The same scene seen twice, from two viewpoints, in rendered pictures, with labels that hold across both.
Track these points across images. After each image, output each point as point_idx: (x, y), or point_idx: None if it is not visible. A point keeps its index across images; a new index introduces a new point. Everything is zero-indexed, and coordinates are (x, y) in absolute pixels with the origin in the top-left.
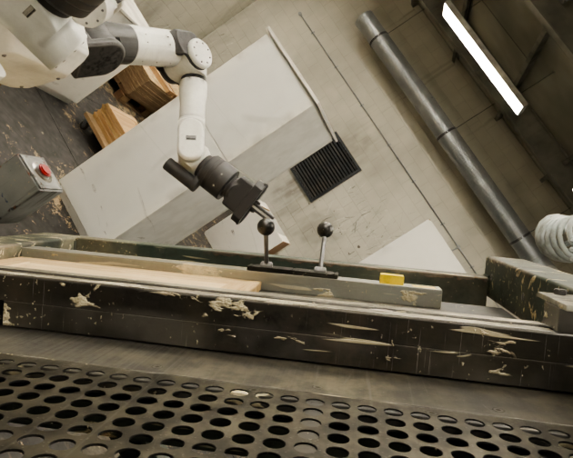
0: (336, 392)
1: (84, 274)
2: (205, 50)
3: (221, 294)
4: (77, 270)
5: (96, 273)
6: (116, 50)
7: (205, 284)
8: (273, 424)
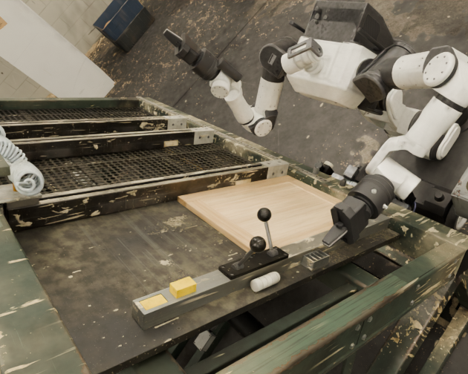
0: None
1: (218, 174)
2: (441, 64)
3: (163, 177)
4: (325, 217)
5: (313, 219)
6: (368, 80)
7: (264, 234)
8: (108, 179)
